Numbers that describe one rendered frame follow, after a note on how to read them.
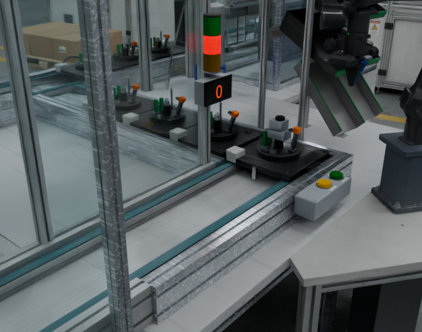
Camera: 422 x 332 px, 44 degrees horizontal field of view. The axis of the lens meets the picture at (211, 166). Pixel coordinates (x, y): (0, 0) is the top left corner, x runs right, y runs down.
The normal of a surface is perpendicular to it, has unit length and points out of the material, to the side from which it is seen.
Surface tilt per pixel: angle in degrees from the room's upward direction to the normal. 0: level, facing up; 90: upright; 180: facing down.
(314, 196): 0
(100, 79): 90
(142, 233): 0
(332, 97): 45
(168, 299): 90
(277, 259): 0
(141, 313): 90
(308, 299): 90
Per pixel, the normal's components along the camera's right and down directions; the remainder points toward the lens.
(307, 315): 0.22, 0.42
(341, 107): 0.45, -0.40
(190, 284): 0.76, 0.28
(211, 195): 0.00, -0.90
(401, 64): -0.54, 0.36
